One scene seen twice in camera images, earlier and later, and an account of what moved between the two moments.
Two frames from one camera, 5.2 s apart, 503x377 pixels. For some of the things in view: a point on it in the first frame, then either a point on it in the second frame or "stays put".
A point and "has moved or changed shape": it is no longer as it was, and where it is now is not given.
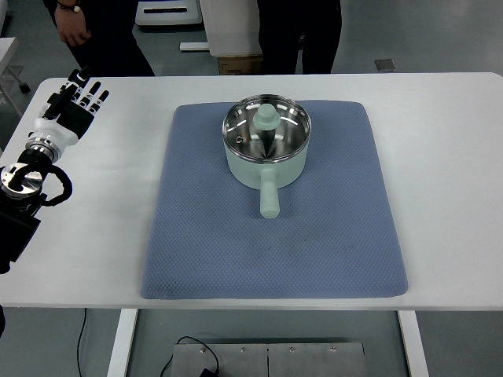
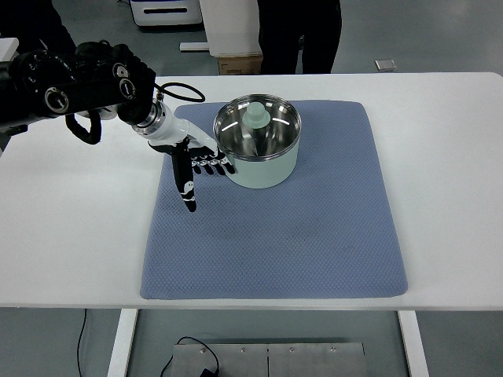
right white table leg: [414, 343] stays put
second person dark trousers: [286, 26] stays put
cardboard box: [241, 65] stays put
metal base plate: [273, 360] stays put
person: [98, 34] → [35, 23]
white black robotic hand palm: [67, 124] → [177, 143]
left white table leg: [126, 323] stays put
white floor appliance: [171, 12] stays put
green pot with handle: [267, 177] has moved or changed shape
